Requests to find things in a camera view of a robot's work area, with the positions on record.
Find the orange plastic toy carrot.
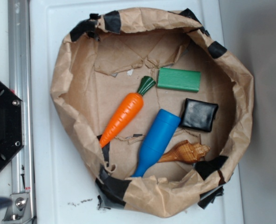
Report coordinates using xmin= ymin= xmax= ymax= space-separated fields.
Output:
xmin=99 ymin=76 xmax=156 ymax=148

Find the brown paper bag bin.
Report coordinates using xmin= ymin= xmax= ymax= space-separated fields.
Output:
xmin=50 ymin=7 xmax=254 ymax=217

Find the blue plastic bottle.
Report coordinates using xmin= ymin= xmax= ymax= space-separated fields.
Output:
xmin=131 ymin=109 xmax=181 ymax=177

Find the green rectangular block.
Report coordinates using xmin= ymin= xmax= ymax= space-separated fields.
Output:
xmin=157 ymin=68 xmax=201 ymax=92

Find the black square pad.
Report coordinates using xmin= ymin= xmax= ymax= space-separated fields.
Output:
xmin=179 ymin=98 xmax=219 ymax=132

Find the brown conch seashell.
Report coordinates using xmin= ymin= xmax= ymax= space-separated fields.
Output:
xmin=158 ymin=140 xmax=211 ymax=164

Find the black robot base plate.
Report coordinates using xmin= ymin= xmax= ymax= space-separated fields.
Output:
xmin=0 ymin=81 xmax=24 ymax=172

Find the metal corner bracket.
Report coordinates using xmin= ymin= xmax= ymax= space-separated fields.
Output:
xmin=2 ymin=193 xmax=32 ymax=224

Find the aluminium extrusion rail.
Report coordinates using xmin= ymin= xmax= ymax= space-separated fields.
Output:
xmin=8 ymin=0 xmax=36 ymax=224

